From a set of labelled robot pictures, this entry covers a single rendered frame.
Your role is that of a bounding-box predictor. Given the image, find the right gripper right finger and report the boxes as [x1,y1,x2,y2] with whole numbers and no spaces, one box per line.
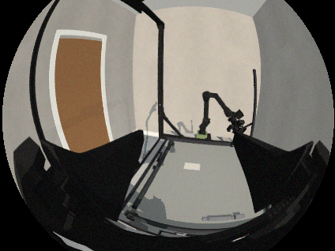
[233,132,314,213]

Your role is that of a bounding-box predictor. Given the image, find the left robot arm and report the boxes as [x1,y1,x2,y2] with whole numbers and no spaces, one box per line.
[199,91,245,135]

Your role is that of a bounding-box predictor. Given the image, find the black table rim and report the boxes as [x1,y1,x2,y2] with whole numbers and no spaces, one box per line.
[118,137,233,237]

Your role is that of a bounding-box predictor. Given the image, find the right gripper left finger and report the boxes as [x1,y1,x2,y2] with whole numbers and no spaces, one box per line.
[40,129,144,222]

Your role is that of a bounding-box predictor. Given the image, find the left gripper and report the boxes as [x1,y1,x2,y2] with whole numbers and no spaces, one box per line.
[227,120,247,134]

